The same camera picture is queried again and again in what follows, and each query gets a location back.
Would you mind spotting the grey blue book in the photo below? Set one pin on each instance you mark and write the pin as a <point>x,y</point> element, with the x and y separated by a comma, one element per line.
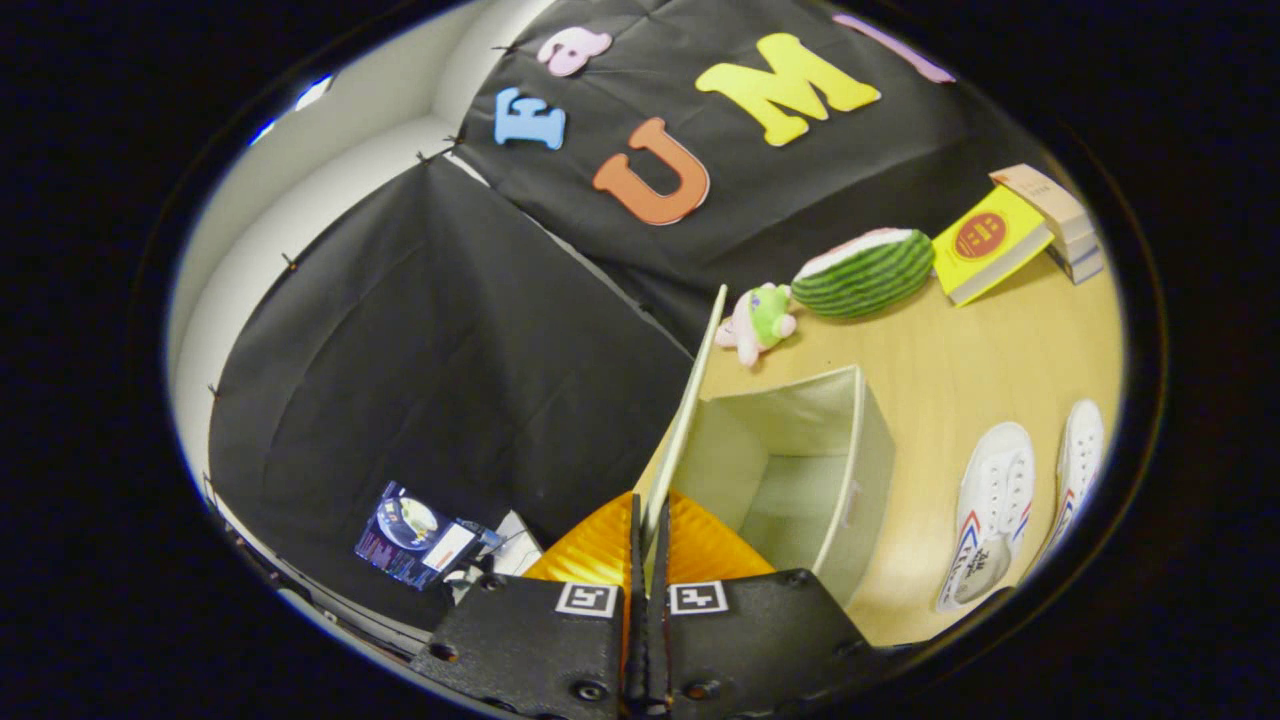
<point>1085,268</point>

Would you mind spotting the pink and green plush toy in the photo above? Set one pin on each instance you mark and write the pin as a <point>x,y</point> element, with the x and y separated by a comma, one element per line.
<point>765,318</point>

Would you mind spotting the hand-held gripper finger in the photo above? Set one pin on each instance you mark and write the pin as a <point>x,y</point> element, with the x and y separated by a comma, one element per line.
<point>659,655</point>
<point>637,655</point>

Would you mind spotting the watermelon slice plush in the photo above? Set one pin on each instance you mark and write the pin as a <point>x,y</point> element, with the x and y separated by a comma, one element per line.
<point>865,278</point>

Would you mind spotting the blue printed packaging box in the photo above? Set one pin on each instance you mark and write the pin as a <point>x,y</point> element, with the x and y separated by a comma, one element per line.
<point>410,540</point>

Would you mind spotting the tan cover book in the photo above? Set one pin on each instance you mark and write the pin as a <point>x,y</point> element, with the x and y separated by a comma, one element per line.
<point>1040,195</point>

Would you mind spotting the yellow book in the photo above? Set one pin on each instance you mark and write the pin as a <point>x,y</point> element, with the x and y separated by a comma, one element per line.
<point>985,245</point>

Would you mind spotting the white striped canvas shoe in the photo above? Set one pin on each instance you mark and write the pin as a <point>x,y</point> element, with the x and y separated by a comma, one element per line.
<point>990,490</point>
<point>1082,450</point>

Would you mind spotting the black backdrop cloth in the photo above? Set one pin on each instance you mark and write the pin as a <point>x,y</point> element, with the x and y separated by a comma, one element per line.
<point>450,350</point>

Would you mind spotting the large ceiling light panel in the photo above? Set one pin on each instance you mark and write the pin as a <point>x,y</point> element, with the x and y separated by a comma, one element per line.
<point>313,92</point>

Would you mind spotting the white book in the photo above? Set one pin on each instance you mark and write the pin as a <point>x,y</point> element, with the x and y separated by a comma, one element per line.
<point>1082,245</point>

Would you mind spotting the beige fabric storage box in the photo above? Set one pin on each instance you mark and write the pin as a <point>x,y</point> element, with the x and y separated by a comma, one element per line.
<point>800,420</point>

